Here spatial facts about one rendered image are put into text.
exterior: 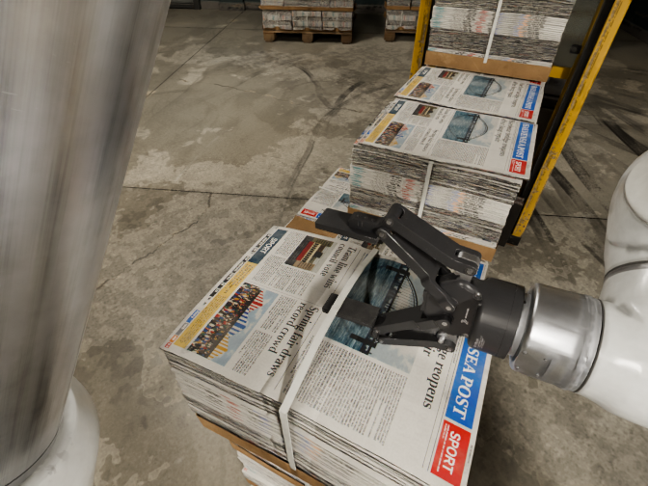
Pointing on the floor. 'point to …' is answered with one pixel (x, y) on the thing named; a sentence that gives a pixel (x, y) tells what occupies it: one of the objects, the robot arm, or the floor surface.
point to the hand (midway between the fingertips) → (333, 265)
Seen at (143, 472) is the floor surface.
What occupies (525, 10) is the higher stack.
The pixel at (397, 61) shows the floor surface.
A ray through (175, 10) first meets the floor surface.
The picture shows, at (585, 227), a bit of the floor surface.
